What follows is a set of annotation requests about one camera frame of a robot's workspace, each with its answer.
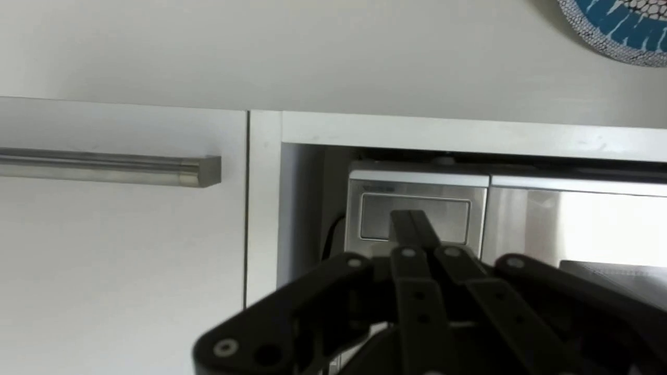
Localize white microwave cabinet frame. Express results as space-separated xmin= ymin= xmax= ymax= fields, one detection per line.
xmin=244 ymin=109 xmax=667 ymax=310

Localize narrow white cabinet door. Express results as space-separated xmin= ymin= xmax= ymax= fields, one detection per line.
xmin=0 ymin=93 xmax=250 ymax=375

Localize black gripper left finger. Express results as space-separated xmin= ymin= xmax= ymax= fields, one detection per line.
xmin=192 ymin=208 xmax=449 ymax=375

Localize blue patterned decorative plate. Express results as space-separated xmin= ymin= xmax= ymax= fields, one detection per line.
xmin=554 ymin=0 xmax=667 ymax=69

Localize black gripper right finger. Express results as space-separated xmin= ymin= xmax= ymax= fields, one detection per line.
xmin=414 ymin=208 xmax=667 ymax=375

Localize short steel cabinet handle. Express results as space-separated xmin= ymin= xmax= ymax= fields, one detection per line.
xmin=0 ymin=145 xmax=222 ymax=190

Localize stainless steel microwave body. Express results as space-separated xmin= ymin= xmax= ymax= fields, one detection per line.
xmin=341 ymin=161 xmax=667 ymax=298

